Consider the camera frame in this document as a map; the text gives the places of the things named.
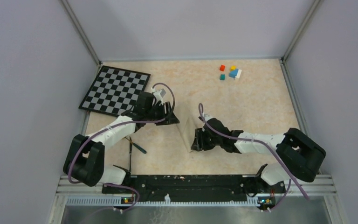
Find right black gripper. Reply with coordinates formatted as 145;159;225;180
191;127;222;152

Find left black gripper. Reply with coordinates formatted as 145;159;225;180
145;101;179;126

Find beige cloth napkin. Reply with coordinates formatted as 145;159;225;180
177;114;199;153

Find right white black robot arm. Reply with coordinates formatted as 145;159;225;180
191;114;326;192

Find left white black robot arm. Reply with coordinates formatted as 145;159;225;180
63;87;179;193

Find black grey checkerboard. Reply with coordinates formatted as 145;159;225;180
79;65;151;117

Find blue block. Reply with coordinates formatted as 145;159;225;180
229;69;237;78

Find white block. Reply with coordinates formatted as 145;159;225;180
235;69;242;81

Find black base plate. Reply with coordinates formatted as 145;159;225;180
102;175;286;202

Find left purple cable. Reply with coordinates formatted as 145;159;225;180
67;82;176;214

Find aluminium frame rail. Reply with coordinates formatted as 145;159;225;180
48;175;348;224

